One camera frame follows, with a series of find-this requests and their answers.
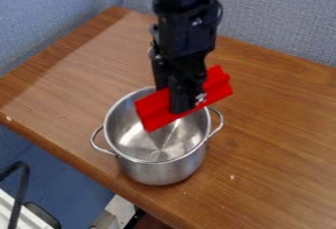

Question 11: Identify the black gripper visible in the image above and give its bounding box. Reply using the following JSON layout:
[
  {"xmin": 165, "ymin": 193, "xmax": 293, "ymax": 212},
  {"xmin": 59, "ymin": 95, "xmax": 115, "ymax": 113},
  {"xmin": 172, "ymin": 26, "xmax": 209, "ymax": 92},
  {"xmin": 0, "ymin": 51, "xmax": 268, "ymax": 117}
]
[{"xmin": 147, "ymin": 13, "xmax": 220, "ymax": 115}]

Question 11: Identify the red block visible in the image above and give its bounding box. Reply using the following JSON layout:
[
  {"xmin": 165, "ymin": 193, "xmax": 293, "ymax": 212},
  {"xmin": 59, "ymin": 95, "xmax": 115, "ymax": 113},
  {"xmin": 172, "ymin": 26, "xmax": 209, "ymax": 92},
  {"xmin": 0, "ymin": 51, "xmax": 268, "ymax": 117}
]
[{"xmin": 133, "ymin": 65, "xmax": 233, "ymax": 132}]

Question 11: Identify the stainless steel metal pot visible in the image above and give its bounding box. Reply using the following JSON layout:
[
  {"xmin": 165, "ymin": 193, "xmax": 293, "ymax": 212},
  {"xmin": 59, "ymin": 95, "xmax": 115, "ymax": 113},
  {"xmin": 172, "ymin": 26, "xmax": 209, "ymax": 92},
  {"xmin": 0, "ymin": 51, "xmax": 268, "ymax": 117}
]
[{"xmin": 91, "ymin": 86, "xmax": 224, "ymax": 186}]

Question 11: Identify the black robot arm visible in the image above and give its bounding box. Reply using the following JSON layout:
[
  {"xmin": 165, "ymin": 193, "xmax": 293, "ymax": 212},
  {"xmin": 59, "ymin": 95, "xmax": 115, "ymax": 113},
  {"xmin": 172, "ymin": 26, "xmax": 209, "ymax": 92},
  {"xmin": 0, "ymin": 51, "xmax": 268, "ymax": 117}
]
[{"xmin": 148, "ymin": 0, "xmax": 223, "ymax": 114}]

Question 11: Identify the white box under table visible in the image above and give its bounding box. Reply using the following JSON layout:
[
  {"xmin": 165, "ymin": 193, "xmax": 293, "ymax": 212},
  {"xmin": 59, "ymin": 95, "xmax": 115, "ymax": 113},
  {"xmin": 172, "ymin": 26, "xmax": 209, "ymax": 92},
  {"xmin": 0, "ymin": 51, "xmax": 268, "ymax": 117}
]
[{"xmin": 89, "ymin": 195, "xmax": 135, "ymax": 229}]

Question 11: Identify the black cable loop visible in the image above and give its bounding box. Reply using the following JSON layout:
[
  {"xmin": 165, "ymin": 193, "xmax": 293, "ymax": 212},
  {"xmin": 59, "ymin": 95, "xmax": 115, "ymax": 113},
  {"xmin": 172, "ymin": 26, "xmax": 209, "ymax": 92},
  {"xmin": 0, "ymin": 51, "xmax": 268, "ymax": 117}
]
[{"xmin": 0, "ymin": 161, "xmax": 32, "ymax": 229}]

